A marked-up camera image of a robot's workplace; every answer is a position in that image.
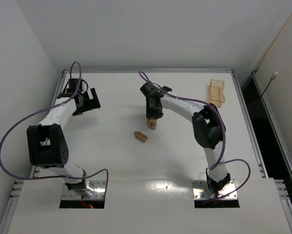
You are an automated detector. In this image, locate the grooved wood block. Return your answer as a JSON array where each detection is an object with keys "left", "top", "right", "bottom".
[{"left": 135, "top": 131, "right": 148, "bottom": 142}]

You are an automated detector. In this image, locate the clear amber plastic box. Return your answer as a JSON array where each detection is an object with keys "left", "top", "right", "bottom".
[{"left": 208, "top": 79, "right": 225, "bottom": 108}]

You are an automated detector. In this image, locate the small wood cube block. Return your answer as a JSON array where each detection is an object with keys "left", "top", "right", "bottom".
[{"left": 149, "top": 119, "right": 157, "bottom": 125}]

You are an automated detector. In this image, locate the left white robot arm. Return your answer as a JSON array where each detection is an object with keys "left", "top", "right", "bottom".
[{"left": 27, "top": 78, "right": 100, "bottom": 198}]

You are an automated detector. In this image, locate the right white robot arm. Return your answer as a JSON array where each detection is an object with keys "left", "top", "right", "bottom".
[{"left": 140, "top": 83, "right": 231, "bottom": 195}]

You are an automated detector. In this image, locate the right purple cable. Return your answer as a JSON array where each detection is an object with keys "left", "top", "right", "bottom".
[{"left": 138, "top": 71, "right": 252, "bottom": 203}]

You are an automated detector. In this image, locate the purple cable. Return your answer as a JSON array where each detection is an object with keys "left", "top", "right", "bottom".
[
  {"left": 0, "top": 61, "right": 109, "bottom": 195},
  {"left": 138, "top": 71, "right": 252, "bottom": 203}
]

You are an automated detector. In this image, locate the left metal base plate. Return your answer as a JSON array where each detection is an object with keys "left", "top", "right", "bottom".
[{"left": 61, "top": 180, "right": 107, "bottom": 201}]

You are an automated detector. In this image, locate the metal base plate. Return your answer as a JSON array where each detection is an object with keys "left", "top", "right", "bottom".
[
  {"left": 192, "top": 180, "right": 238, "bottom": 201},
  {"left": 61, "top": 180, "right": 107, "bottom": 201}
]

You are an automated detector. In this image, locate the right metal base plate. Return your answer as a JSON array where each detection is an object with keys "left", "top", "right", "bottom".
[{"left": 192, "top": 180, "right": 238, "bottom": 201}]

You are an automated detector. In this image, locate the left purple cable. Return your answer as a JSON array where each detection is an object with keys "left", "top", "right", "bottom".
[{"left": 0, "top": 61, "right": 109, "bottom": 195}]

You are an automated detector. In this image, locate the black wall cable with plug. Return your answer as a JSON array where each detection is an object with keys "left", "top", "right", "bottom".
[{"left": 259, "top": 71, "right": 278, "bottom": 98}]

